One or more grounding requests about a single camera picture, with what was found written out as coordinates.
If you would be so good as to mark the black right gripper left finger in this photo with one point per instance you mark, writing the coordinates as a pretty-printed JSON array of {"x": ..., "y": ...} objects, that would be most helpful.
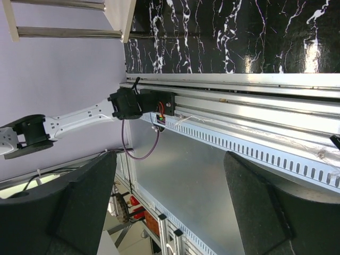
[{"x": 63, "y": 216}]

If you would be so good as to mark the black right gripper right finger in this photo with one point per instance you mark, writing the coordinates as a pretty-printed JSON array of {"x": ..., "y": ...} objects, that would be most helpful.
[{"x": 276, "y": 215}]

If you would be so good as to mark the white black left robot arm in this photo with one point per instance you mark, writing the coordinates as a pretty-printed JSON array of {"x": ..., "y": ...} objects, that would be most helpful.
[{"x": 38, "y": 132}]

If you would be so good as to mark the white two-tier shelf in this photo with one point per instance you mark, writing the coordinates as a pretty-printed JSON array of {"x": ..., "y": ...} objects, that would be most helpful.
[{"x": 68, "y": 19}]

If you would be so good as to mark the aluminium rail frame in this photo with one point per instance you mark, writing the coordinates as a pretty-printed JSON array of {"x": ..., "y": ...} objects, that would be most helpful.
[{"x": 285, "y": 123}]

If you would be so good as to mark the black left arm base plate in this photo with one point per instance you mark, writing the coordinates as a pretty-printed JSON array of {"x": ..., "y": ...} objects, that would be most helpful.
[{"x": 157, "y": 101}]

